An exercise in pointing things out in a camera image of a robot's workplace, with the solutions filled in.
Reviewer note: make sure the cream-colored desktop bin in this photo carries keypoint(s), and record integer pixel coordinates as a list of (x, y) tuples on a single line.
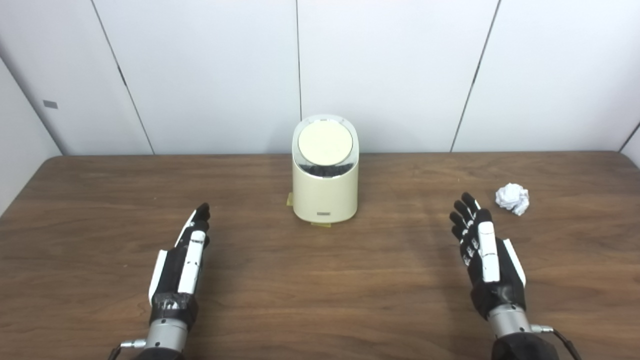
[(325, 195)]

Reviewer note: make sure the round cream bin lid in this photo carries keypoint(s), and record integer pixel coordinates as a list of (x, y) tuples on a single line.
[(325, 142)]

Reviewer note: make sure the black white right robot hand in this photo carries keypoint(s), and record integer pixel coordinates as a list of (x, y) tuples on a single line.
[(500, 280)]

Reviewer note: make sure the yellow tape piece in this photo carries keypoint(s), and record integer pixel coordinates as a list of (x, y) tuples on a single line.
[(289, 199), (320, 224)]

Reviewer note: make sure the white paper ball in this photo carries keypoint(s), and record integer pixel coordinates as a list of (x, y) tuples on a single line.
[(512, 198)]

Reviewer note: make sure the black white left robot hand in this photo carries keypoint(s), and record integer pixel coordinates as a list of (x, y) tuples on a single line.
[(172, 270)]

